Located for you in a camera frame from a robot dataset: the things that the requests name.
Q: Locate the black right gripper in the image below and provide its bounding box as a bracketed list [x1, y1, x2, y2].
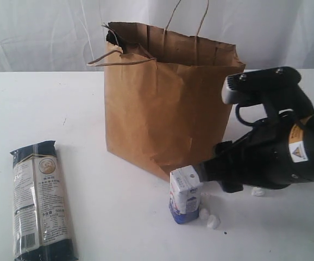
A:
[196, 119, 309, 194]

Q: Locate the small white milk carton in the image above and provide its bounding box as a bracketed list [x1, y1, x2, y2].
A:
[169, 166, 203, 224]

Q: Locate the brown paper bag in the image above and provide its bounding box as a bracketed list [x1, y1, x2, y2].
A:
[87, 0, 247, 182]

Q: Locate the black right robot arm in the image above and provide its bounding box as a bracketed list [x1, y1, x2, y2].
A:
[206, 111, 314, 190]

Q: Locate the small white garlic clove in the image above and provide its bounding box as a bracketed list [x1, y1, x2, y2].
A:
[199, 208, 210, 221]

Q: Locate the dark blue pasta packet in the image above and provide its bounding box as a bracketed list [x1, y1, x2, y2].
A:
[11, 140, 77, 260]

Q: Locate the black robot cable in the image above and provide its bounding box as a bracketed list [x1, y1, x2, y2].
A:
[234, 103, 282, 128]

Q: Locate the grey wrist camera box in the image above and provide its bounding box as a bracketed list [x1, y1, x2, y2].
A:
[222, 66, 302, 107]

